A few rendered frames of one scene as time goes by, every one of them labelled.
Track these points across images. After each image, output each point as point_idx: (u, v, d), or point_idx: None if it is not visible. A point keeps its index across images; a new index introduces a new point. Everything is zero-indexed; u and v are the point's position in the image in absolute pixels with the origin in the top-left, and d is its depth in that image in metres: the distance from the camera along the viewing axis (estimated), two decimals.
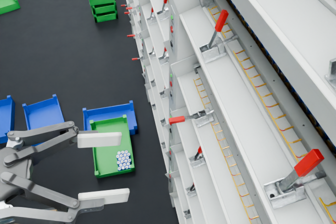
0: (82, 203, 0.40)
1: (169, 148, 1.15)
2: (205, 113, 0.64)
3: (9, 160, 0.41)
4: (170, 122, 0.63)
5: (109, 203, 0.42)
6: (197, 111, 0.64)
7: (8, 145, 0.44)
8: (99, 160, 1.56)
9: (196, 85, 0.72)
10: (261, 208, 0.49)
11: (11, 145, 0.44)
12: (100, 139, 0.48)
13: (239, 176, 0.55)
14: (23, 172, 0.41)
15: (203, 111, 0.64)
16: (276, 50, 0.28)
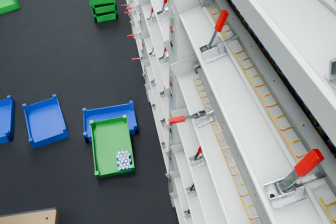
0: None
1: (169, 148, 1.15)
2: (205, 113, 0.64)
3: None
4: (170, 122, 0.63)
5: None
6: (197, 111, 0.64)
7: None
8: (99, 160, 1.56)
9: (196, 85, 0.72)
10: (261, 208, 0.49)
11: None
12: None
13: (239, 176, 0.55)
14: None
15: (203, 111, 0.64)
16: (276, 50, 0.28)
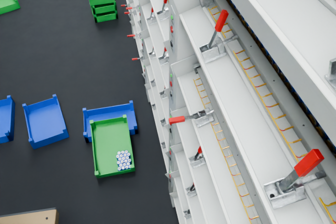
0: None
1: (169, 148, 1.15)
2: (205, 113, 0.64)
3: None
4: (170, 122, 0.63)
5: None
6: (197, 111, 0.64)
7: None
8: (99, 160, 1.56)
9: (196, 85, 0.72)
10: (261, 208, 0.49)
11: None
12: None
13: (239, 176, 0.55)
14: None
15: (203, 111, 0.64)
16: (276, 50, 0.28)
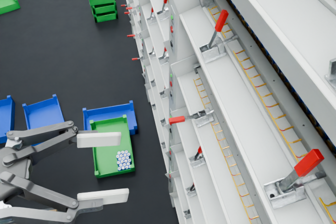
0: (81, 203, 0.39)
1: (169, 148, 1.15)
2: (205, 113, 0.64)
3: (8, 160, 0.40)
4: (170, 122, 0.63)
5: (109, 203, 0.42)
6: (197, 111, 0.64)
7: (7, 145, 0.44)
8: (99, 160, 1.56)
9: (196, 85, 0.72)
10: (261, 208, 0.49)
11: (10, 145, 0.44)
12: (99, 139, 0.47)
13: (239, 176, 0.55)
14: (22, 172, 0.40)
15: (203, 111, 0.64)
16: (276, 50, 0.28)
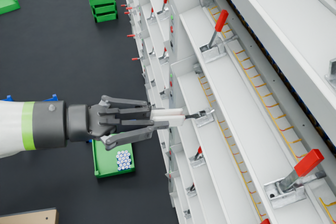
0: (156, 123, 0.60)
1: (169, 148, 1.15)
2: (205, 113, 0.64)
3: (101, 111, 0.59)
4: None
5: (171, 126, 0.63)
6: (198, 111, 0.64)
7: (100, 104, 0.62)
8: (99, 160, 1.56)
9: (201, 83, 0.71)
10: None
11: (101, 104, 0.62)
12: (167, 114, 0.63)
13: (239, 176, 0.55)
14: (111, 120, 0.59)
15: (203, 111, 0.64)
16: (276, 50, 0.28)
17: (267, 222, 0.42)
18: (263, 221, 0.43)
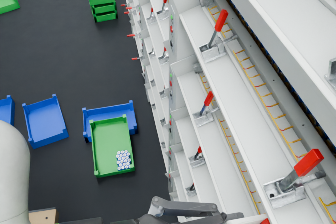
0: None
1: (169, 148, 1.15)
2: (213, 112, 0.65)
3: None
4: (213, 95, 0.60)
5: None
6: (206, 112, 0.65)
7: (151, 212, 0.42)
8: (99, 160, 1.56)
9: (204, 82, 0.71)
10: None
11: (153, 213, 0.42)
12: None
13: (239, 176, 0.55)
14: None
15: (211, 111, 0.65)
16: (276, 50, 0.28)
17: (268, 222, 0.42)
18: (263, 221, 0.43)
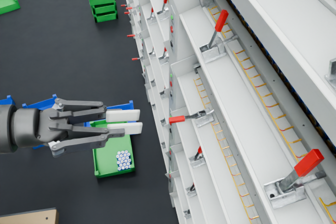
0: (110, 131, 0.58)
1: (169, 148, 1.15)
2: (205, 113, 0.64)
3: (52, 115, 0.56)
4: (170, 122, 0.63)
5: (128, 133, 0.60)
6: (197, 111, 0.64)
7: (53, 107, 0.60)
8: (99, 160, 1.56)
9: (196, 85, 0.72)
10: (261, 208, 0.49)
11: (55, 108, 0.60)
12: (123, 115, 0.61)
13: (239, 176, 0.55)
14: (63, 124, 0.56)
15: (203, 111, 0.64)
16: (276, 50, 0.28)
17: None
18: None
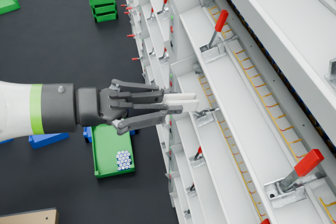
0: (169, 107, 0.58)
1: (169, 148, 1.15)
2: (210, 111, 0.64)
3: (112, 95, 0.56)
4: None
5: (184, 111, 0.60)
6: (202, 110, 0.64)
7: (110, 88, 0.59)
8: (99, 160, 1.56)
9: (201, 83, 0.71)
10: None
11: (112, 88, 0.59)
12: (180, 98, 0.60)
13: (239, 176, 0.55)
14: (123, 103, 0.56)
15: (208, 110, 0.64)
16: (276, 50, 0.28)
17: (267, 222, 0.42)
18: (263, 221, 0.43)
